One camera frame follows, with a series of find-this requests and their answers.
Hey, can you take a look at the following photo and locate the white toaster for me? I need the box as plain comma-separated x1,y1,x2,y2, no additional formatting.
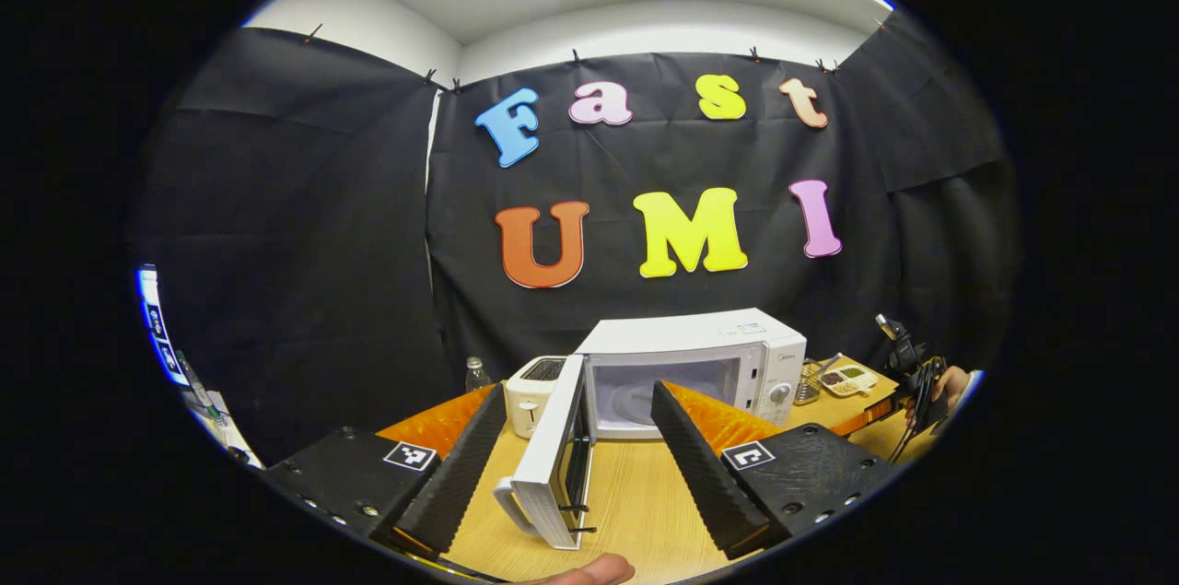
503,355,568,439

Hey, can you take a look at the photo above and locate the black cable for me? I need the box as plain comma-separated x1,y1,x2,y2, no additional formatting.
887,364,946,465

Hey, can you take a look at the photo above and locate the black backdrop cloth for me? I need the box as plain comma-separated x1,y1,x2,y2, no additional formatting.
138,9,1019,466

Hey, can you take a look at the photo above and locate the row of small cloth clips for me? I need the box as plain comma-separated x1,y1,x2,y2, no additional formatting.
304,21,890,98

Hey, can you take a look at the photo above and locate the divided dish of beans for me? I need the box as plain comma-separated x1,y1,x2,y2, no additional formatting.
818,364,881,400

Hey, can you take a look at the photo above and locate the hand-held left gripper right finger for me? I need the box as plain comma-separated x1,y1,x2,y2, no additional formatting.
650,380,899,560

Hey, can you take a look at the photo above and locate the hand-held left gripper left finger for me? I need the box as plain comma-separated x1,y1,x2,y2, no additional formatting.
263,382,509,558

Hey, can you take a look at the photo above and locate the white microwave oven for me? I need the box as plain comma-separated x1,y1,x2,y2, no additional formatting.
493,307,809,551

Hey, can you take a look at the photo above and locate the glass turntable plate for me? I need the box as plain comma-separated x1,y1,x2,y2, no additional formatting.
611,380,703,427

